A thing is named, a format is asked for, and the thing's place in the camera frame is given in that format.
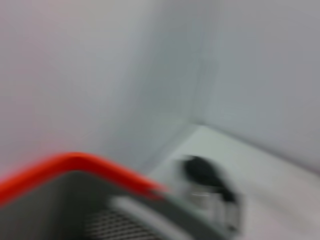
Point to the grey perforated plastic storage bin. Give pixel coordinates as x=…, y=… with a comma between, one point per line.
x=62, y=205

